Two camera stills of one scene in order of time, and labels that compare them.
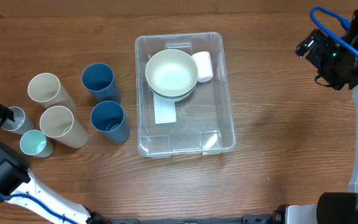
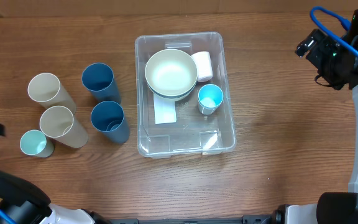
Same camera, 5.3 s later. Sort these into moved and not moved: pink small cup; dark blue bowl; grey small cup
Moved: grey small cup
Not moved: pink small cup; dark blue bowl
